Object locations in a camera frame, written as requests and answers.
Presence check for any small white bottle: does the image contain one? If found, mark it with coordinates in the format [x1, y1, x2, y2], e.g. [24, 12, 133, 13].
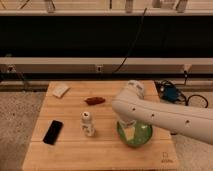
[81, 111, 95, 137]

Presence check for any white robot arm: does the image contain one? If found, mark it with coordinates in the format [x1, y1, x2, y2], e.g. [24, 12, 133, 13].
[112, 80, 213, 145]

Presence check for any brown red oblong object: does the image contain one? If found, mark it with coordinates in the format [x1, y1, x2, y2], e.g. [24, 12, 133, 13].
[84, 97, 106, 105]

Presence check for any white sponge block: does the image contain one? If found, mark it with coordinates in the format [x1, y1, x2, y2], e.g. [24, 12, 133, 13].
[52, 84, 70, 98]

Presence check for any wooden board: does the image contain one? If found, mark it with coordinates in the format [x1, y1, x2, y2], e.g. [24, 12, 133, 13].
[22, 81, 179, 171]

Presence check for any green bowl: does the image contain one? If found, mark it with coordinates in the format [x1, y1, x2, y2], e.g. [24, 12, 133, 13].
[117, 121, 153, 148]

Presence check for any blue device on floor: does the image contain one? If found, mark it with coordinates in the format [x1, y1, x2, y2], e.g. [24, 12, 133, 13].
[162, 86, 179, 102]

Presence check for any black phone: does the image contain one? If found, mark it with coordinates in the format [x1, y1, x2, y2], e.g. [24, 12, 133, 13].
[43, 120, 63, 145]

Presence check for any black hanging cable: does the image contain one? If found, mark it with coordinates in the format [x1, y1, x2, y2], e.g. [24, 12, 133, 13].
[111, 7, 148, 74]

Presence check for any grey metal rail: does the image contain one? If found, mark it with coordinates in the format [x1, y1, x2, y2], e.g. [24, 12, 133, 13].
[0, 57, 213, 74]

